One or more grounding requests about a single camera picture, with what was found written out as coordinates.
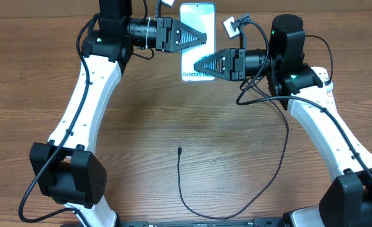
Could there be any white power strip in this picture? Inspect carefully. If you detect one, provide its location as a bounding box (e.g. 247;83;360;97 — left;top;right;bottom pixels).
311;66;336;108

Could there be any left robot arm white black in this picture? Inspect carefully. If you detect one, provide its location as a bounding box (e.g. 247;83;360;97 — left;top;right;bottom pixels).
30;0;207;226

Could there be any white charger plug adapter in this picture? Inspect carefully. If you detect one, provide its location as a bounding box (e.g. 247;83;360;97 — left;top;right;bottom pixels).
322;78;334;93

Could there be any Galaxy smartphone blue screen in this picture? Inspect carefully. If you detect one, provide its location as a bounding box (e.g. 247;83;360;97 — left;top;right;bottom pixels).
180;3;216;81

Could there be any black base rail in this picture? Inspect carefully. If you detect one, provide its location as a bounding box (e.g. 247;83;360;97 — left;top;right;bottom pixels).
114;217;290;227

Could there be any black charger cable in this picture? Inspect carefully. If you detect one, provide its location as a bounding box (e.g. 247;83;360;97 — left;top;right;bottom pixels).
177;34;334;220

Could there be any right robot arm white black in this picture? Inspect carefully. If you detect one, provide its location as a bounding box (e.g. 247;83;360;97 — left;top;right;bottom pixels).
194;14;372;226

